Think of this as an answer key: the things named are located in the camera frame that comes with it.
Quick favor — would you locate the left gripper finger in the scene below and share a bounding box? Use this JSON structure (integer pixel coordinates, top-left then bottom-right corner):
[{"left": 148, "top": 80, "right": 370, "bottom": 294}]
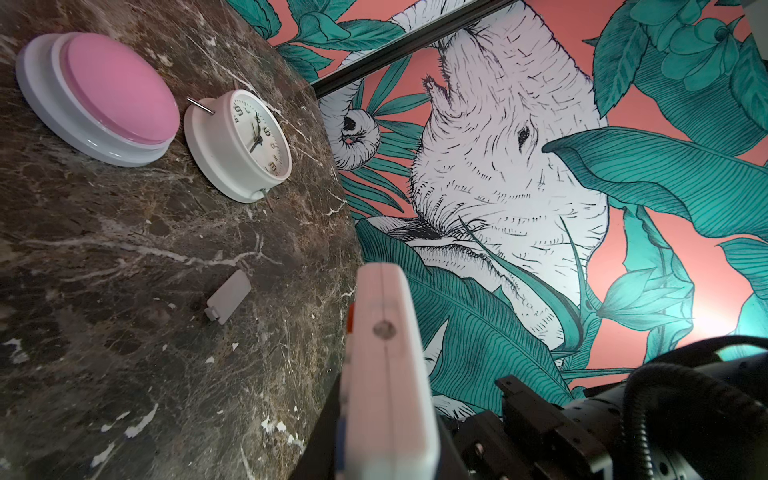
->
[{"left": 289, "top": 375, "right": 341, "bottom": 480}]

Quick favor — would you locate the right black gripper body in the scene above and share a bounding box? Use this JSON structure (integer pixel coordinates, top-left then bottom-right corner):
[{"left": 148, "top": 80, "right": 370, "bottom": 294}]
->
[{"left": 454, "top": 376, "right": 612, "bottom": 479}]

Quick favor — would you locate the white remote control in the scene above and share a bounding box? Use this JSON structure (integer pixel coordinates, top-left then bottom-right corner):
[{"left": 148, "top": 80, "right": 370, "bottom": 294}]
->
[{"left": 335, "top": 263, "right": 441, "bottom": 479}]

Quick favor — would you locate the grey remote battery cover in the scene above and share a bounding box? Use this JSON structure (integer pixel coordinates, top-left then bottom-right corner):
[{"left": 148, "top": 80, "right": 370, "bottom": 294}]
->
[{"left": 204, "top": 270, "right": 252, "bottom": 325}]

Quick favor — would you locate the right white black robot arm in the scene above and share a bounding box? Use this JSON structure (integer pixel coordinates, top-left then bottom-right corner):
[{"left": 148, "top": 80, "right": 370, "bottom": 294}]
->
[{"left": 438, "top": 335, "right": 767, "bottom": 479}]

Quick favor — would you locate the white round alarm clock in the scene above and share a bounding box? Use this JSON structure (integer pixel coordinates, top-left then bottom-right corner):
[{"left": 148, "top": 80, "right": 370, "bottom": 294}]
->
[{"left": 183, "top": 89, "right": 293, "bottom": 204}]

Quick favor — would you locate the pink push button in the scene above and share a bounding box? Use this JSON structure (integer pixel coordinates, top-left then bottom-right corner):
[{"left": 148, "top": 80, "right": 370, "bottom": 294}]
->
[{"left": 15, "top": 32, "right": 180, "bottom": 167}]

